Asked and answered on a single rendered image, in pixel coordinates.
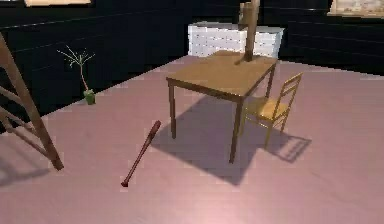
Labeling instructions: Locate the brown wooden table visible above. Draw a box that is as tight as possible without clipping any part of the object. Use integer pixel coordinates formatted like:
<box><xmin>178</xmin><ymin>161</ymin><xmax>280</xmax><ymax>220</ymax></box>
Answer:
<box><xmin>165</xmin><ymin>50</ymin><xmax>279</xmax><ymax>165</ymax></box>

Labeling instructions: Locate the red baseball bat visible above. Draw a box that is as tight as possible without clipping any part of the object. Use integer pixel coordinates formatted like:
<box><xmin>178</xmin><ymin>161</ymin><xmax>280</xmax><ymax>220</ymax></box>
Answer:
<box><xmin>120</xmin><ymin>120</ymin><xmax>162</xmax><ymax>188</ymax></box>

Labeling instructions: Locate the white chest of drawers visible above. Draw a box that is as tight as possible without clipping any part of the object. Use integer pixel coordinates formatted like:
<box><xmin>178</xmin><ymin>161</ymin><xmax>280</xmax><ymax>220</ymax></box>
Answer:
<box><xmin>187</xmin><ymin>21</ymin><xmax>285</xmax><ymax>59</ymax></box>

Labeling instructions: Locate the yellow wooden chair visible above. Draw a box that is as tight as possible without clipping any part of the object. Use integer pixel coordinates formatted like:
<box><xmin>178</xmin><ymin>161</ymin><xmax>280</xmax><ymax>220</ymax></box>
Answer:
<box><xmin>241</xmin><ymin>72</ymin><xmax>304</xmax><ymax>148</ymax></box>

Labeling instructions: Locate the house plant in green pot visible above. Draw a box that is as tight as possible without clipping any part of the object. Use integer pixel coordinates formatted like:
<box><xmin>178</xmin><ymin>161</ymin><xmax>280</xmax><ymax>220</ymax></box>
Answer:
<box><xmin>56</xmin><ymin>45</ymin><xmax>97</xmax><ymax>106</ymax></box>

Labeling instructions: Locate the brown wooden ladder frame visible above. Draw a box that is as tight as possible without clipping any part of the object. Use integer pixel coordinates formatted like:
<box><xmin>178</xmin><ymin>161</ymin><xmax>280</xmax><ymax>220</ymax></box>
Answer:
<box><xmin>0</xmin><ymin>32</ymin><xmax>65</xmax><ymax>172</ymax></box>

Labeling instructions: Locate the pale framed wall picture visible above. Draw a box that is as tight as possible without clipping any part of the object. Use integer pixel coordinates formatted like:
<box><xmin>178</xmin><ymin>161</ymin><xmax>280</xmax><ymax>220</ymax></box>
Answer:
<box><xmin>23</xmin><ymin>0</ymin><xmax>92</xmax><ymax>8</ymax></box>

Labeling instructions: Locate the beige framed wall picture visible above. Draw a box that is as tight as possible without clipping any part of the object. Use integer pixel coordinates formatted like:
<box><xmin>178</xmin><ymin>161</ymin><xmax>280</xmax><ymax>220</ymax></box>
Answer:
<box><xmin>326</xmin><ymin>0</ymin><xmax>384</xmax><ymax>19</ymax></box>

